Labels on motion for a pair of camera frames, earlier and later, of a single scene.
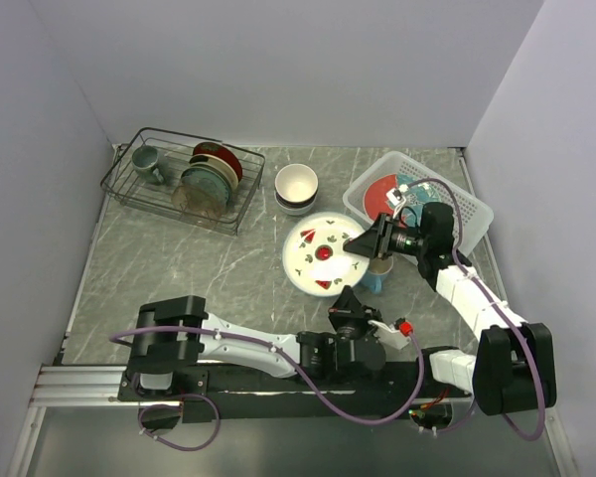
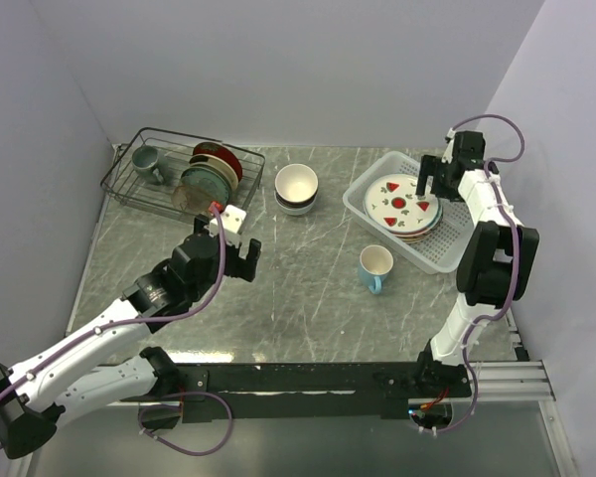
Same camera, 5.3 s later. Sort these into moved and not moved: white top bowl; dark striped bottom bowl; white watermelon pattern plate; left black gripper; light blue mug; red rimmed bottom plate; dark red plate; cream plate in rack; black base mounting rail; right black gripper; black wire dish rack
Moved: red rimmed bottom plate; white watermelon pattern plate; right black gripper; left black gripper
Not moved: black wire dish rack; white top bowl; light blue mug; cream plate in rack; black base mounting rail; dark red plate; dark striped bottom bowl
